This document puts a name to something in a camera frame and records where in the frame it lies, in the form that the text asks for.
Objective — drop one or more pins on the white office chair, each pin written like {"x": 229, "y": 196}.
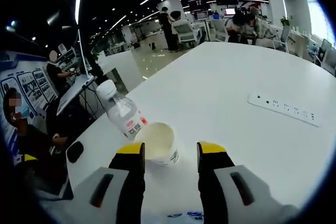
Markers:
{"x": 185, "y": 32}
{"x": 220, "y": 31}

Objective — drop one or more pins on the wall poster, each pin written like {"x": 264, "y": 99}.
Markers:
{"x": 39, "y": 87}

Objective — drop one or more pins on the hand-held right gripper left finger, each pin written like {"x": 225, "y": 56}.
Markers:
{"x": 131, "y": 182}

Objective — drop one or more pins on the clear plastic bottle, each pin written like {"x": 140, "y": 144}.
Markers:
{"x": 123, "y": 113}

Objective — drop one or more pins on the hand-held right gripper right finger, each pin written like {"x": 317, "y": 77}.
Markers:
{"x": 210, "y": 182}

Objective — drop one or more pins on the white power strip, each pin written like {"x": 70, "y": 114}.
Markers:
{"x": 283, "y": 108}

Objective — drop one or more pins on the bright computer display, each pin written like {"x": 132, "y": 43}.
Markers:
{"x": 230, "y": 11}

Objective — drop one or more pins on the black computer mouse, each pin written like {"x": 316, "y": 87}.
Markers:
{"x": 74, "y": 151}

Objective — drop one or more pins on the green potted plant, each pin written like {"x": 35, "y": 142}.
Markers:
{"x": 285, "y": 20}

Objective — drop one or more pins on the silver laptop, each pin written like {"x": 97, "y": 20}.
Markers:
{"x": 76, "y": 90}

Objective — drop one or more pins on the patterned paper cup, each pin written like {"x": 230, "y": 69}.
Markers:
{"x": 157, "y": 140}

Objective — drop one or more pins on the bright office window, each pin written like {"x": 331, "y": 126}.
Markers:
{"x": 319, "y": 16}

